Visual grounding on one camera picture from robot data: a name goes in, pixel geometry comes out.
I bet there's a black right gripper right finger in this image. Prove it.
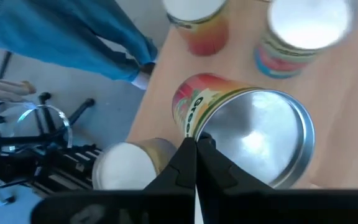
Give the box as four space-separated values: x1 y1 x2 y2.
196 132 358 224

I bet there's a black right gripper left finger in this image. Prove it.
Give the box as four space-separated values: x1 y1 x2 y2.
31 137 198 224

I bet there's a blue peas can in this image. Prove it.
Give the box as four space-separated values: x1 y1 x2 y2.
91 138 178 191

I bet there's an orange green beans can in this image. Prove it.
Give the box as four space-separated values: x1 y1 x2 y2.
172 73 316 190

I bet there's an orange red labelled can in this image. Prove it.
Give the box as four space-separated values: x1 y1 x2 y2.
162 0 230 57

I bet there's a blue tomatoes can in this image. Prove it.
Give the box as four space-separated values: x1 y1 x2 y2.
253 0 358 80

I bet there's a black office chair base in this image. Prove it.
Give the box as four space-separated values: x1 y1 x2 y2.
0 51 96 150

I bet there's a person's hand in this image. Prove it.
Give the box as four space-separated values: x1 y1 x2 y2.
0 77 37 103

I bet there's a person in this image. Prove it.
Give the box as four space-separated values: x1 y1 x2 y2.
0 0 160 91

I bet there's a black aluminium rig frame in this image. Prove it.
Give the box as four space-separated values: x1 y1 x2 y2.
0 144 103 200

